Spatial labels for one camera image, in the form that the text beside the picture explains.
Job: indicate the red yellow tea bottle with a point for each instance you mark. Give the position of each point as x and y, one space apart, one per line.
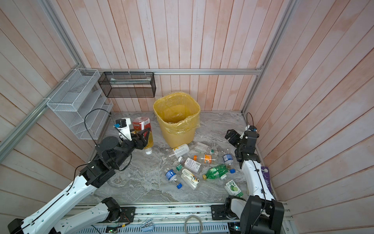
140 124

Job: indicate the black wire mesh basket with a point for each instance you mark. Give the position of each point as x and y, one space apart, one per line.
128 84

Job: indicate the blue label pepsi bottle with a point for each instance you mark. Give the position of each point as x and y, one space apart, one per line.
171 176

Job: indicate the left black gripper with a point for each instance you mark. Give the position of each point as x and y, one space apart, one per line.
141 145

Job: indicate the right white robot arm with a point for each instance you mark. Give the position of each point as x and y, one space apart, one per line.
260 213

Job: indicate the white carton drink bottle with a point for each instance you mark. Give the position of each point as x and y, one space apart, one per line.
190 179

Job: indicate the yellow plastic waste bin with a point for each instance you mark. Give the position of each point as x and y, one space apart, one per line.
178 115

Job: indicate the green plastic bottle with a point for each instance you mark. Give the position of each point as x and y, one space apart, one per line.
215 172

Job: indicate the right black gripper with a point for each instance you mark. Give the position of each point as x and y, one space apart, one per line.
230 135

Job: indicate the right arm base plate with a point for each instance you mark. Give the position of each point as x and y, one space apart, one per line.
219 212

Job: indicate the green cap small bottle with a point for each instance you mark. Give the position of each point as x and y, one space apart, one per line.
178 166

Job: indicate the white wire mesh shelf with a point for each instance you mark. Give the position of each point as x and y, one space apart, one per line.
80 106

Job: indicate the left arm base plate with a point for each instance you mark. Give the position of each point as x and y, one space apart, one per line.
124 215

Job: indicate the clear bottle white label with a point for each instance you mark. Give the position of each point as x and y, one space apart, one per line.
177 152

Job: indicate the green white juice carton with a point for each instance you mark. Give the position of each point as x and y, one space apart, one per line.
233 189

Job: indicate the purple book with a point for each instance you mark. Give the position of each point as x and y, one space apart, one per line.
266 175

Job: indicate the square bottle white label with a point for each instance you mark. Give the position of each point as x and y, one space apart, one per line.
190 164

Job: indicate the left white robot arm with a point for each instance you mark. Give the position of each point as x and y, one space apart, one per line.
111 153

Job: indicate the orange label clear bottle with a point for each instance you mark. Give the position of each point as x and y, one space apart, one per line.
205 158

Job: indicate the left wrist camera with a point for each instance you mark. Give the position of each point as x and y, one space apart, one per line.
123 126

